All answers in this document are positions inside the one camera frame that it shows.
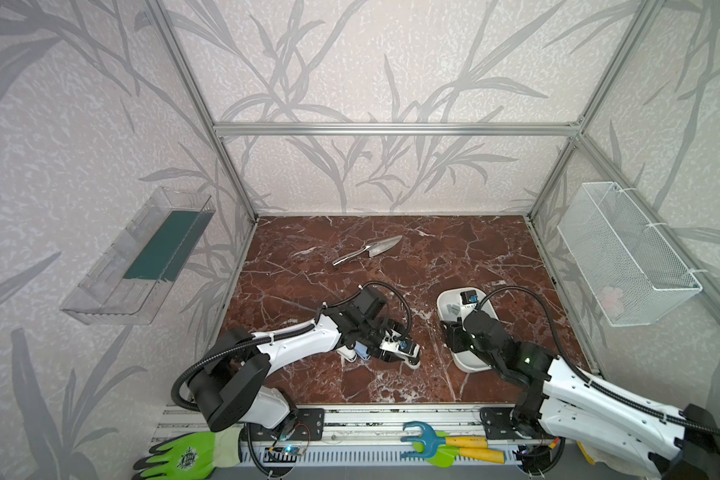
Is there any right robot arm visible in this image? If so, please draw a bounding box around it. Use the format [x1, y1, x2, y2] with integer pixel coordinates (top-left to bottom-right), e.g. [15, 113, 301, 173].
[437, 287, 720, 479]

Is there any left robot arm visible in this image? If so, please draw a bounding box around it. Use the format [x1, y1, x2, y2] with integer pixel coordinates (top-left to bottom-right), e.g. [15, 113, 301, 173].
[170, 281, 420, 435]

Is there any white mini stapler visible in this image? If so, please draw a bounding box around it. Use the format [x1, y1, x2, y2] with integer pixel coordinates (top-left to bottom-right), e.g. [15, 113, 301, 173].
[336, 346, 357, 362]

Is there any grey staple strip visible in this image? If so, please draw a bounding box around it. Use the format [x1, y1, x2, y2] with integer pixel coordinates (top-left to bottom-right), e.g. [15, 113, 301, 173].
[446, 304, 461, 318]

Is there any white oval tray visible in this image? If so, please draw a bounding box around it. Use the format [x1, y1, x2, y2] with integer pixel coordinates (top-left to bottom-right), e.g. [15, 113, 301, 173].
[436, 287, 492, 374]

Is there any silver metal trowel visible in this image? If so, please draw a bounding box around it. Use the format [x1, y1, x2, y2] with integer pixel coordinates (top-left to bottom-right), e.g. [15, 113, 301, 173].
[331, 235, 403, 267]

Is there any teal garden hand rake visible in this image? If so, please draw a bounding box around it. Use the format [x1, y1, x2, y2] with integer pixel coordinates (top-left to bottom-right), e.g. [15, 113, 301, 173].
[401, 421, 487, 460]

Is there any green garden hand shovel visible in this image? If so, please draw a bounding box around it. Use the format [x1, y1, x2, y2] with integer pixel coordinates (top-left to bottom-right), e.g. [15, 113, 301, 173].
[401, 446, 505, 468]

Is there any pink object in basket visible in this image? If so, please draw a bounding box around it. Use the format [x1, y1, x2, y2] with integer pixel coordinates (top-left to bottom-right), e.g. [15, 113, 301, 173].
[597, 286, 625, 319]

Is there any green circuit board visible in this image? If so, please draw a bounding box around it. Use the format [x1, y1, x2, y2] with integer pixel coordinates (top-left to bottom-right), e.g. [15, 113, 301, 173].
[267, 445, 307, 461]

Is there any green work glove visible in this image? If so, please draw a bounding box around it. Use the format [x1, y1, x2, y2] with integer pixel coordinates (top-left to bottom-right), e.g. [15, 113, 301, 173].
[133, 426, 242, 479]

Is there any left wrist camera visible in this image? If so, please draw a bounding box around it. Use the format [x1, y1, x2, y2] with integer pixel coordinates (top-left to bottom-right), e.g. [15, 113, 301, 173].
[379, 337, 416, 357]

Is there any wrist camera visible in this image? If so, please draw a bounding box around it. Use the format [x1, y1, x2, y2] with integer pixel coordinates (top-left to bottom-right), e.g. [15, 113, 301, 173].
[379, 337, 416, 357]
[459, 289, 481, 308]

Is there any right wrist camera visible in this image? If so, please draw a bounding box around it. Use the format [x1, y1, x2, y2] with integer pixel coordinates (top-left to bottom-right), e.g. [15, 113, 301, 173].
[459, 289, 481, 308]

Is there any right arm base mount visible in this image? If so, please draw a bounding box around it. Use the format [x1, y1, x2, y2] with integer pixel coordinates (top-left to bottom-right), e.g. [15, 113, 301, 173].
[479, 406, 550, 442]

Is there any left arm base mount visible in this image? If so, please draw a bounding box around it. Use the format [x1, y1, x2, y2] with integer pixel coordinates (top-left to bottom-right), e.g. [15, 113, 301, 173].
[251, 408, 326, 443]

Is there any white wire mesh basket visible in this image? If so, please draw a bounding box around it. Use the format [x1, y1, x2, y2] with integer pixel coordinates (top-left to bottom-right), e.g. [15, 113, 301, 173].
[558, 182, 703, 328]

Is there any aluminium frame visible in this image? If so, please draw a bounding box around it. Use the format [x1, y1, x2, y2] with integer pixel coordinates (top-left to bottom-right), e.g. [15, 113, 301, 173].
[155, 1, 720, 420]

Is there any clear plastic wall shelf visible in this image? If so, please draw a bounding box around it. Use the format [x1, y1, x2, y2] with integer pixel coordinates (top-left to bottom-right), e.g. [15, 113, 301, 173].
[60, 187, 216, 325]

